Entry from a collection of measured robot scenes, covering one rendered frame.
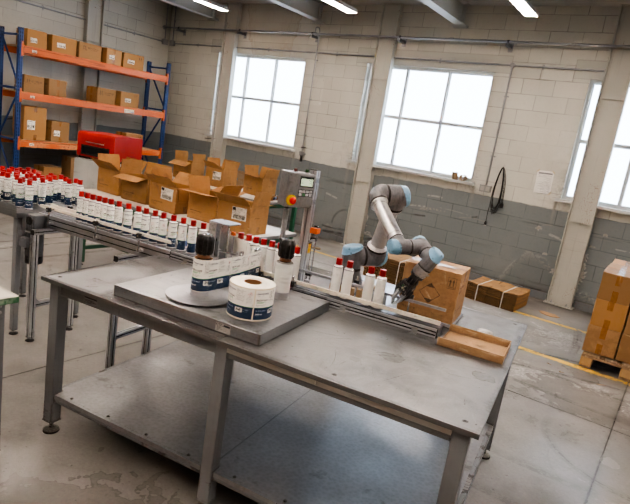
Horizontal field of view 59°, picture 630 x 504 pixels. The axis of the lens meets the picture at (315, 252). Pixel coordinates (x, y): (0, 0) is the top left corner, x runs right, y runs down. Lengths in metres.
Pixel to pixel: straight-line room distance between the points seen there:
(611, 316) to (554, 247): 2.48
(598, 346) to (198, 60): 8.62
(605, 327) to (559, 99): 3.41
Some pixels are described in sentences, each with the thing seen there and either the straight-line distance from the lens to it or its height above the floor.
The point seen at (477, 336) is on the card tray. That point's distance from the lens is 2.89.
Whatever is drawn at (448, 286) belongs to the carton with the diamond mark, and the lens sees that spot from 2.91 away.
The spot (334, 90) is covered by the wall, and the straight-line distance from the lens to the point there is 9.31.
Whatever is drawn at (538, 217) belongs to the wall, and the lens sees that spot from 7.93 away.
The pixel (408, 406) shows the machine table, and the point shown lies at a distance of 2.02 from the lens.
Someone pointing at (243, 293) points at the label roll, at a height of 1.00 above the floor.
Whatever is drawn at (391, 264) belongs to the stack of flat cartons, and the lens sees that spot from 6.91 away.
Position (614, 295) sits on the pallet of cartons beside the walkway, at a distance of 5.57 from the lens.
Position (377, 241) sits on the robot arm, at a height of 1.16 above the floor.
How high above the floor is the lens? 1.70
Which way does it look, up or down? 12 degrees down
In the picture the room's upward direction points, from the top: 9 degrees clockwise
